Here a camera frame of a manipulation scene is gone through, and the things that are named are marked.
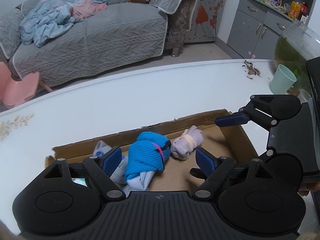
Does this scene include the brown cardboard tray box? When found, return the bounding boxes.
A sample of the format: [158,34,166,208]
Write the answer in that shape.
[44,108,259,192]

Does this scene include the lavender cloth beige tie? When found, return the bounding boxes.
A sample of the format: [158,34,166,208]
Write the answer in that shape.
[170,125,204,161]

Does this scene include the blue sock pink band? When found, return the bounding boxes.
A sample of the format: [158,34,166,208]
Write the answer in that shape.
[124,132,171,192]

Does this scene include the grey blue patterned sock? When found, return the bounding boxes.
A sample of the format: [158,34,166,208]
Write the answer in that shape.
[93,140,128,185]

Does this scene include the mint green plastic cup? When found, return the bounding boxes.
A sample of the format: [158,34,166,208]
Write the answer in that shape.
[270,64,297,94]

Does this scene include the scattered seed shells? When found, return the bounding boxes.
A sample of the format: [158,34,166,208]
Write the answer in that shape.
[242,60,261,80]

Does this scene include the glass fish bowl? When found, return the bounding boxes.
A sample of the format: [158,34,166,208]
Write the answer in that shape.
[275,20,319,96]

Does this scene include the grey cabinet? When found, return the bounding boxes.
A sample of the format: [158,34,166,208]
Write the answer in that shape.
[226,0,308,61]

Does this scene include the orange drink bottle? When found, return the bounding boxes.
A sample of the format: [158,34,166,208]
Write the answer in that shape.
[288,0,303,20]

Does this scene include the pink plastic stool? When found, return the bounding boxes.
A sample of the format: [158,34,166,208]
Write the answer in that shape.
[1,62,40,108]

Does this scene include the decorated fridge door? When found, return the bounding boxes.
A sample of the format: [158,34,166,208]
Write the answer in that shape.
[184,0,226,43]

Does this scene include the grey quilted sofa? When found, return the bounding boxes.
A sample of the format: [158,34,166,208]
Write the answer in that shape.
[1,0,197,87]

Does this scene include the light blue blanket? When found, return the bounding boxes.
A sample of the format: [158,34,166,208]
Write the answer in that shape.
[20,0,108,48]

